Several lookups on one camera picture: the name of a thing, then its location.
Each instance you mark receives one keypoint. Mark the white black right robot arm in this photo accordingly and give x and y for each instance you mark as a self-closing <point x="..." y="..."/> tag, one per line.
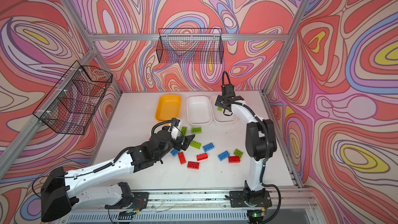
<point x="260" y="139"/>

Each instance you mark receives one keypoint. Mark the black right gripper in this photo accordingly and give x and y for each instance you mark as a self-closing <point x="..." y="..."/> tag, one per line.
<point x="219" y="101"/>

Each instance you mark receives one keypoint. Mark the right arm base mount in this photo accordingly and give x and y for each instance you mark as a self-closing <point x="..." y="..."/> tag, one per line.
<point x="249" y="198"/>

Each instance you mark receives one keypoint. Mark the black wire basket left wall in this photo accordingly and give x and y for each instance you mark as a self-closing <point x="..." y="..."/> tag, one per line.
<point x="82" y="90"/>

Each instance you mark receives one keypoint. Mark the blue lego brick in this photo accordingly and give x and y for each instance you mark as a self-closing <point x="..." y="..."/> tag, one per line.
<point x="224" y="155"/>
<point x="174" y="152"/>
<point x="208" y="147"/>

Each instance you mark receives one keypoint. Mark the aluminium rail at front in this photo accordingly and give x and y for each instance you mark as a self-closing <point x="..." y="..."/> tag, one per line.
<point x="286" y="206"/>

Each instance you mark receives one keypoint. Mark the white right plastic bin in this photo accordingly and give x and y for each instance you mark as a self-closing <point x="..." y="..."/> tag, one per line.
<point x="221" y="117"/>

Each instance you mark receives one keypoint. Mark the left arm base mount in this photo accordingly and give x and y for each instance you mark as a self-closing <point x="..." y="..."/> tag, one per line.
<point x="131" y="203"/>

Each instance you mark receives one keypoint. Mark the black wire basket back wall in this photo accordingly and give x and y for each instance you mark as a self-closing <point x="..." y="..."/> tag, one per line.
<point x="190" y="46"/>

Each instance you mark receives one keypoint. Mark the white middle plastic bin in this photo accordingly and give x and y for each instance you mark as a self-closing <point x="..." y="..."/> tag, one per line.
<point x="199" y="110"/>

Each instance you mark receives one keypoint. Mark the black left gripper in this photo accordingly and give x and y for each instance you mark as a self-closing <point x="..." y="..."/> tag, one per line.
<point x="187" y="140"/>

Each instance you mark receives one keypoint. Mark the white plastic bin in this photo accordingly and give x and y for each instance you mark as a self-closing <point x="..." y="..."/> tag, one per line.
<point x="221" y="117"/>
<point x="199" y="110"/>

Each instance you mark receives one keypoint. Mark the red lego brick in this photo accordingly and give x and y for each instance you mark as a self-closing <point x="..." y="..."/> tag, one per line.
<point x="193" y="165"/>
<point x="181" y="158"/>
<point x="202" y="156"/>
<point x="234" y="159"/>

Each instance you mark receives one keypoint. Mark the black wire basket wall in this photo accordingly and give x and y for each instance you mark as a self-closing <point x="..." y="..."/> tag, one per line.
<point x="190" y="46"/>
<point x="82" y="90"/>

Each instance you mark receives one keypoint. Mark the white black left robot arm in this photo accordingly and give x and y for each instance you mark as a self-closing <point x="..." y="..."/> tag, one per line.
<point x="60" y="192"/>

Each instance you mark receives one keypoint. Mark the yellow plastic bin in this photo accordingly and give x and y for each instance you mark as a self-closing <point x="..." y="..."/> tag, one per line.
<point x="169" y="106"/>

